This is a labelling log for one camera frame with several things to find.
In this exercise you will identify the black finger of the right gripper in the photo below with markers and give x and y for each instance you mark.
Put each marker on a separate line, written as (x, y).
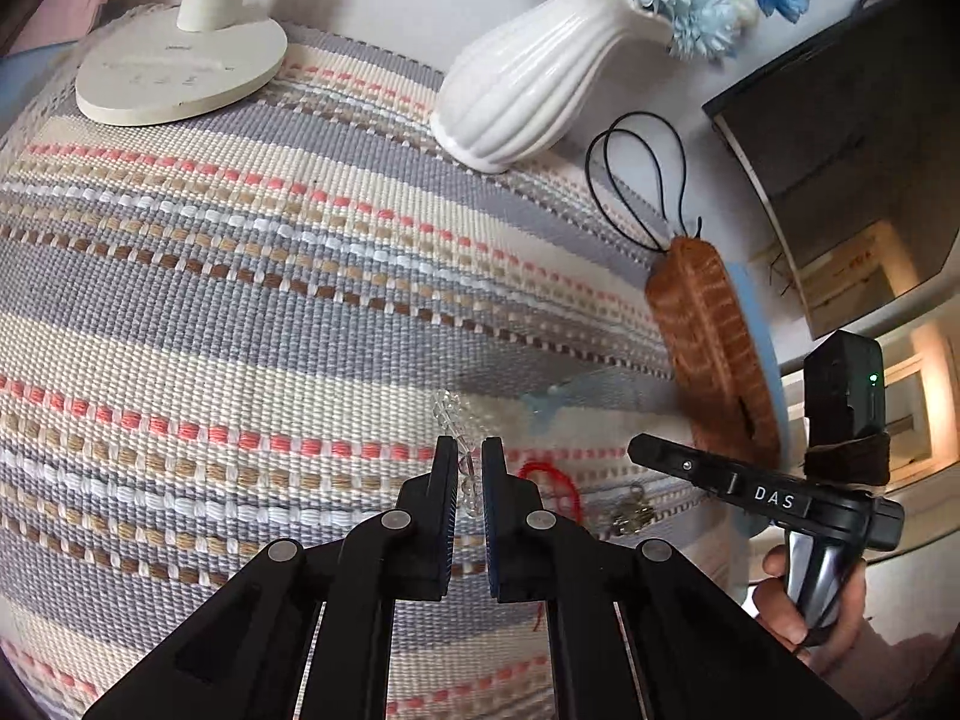
(708, 472)

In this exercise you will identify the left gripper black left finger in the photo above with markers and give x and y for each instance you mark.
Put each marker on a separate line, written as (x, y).
(423, 555)

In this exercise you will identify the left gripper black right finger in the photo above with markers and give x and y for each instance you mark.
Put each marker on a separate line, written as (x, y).
(533, 554)

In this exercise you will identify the person's right hand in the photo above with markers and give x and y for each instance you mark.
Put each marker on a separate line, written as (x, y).
(779, 616)

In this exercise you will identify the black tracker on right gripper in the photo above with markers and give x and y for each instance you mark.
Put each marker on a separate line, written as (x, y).
(844, 402)

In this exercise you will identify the blue oval tray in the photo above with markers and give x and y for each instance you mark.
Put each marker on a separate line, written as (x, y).
(761, 336)

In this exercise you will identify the brown wicker basket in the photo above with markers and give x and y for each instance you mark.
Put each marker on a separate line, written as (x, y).
(717, 367)

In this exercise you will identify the striped woven placemat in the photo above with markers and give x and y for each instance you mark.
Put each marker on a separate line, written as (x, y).
(256, 324)

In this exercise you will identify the black monitor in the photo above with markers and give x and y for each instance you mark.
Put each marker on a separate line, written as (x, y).
(850, 140)

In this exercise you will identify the white ribbed vase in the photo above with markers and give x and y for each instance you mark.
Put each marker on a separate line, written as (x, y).
(516, 90)

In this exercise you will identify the cream lamp base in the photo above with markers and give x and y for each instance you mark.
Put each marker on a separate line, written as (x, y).
(171, 65)

